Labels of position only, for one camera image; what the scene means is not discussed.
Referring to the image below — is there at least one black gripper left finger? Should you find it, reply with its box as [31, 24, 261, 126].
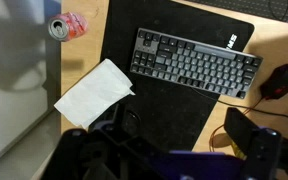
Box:
[111, 102, 142, 139]

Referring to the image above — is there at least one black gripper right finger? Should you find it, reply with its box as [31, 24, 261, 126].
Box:
[223, 106, 262, 161]

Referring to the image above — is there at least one grey black keyboard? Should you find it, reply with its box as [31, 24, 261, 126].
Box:
[129, 27, 264, 100]

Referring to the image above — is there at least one black mouse pad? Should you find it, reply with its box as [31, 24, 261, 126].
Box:
[88, 0, 255, 153]

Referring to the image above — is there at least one black computer mouse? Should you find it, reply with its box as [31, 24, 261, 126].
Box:
[259, 63, 288, 101]

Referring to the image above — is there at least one crushed red soda can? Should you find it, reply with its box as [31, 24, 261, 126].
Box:
[47, 12, 88, 42]

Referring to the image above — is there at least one thin mouse cable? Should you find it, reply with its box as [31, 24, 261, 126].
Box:
[209, 98, 265, 153]

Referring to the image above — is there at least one black keyboard cable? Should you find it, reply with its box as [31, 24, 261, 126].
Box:
[190, 87, 288, 126]

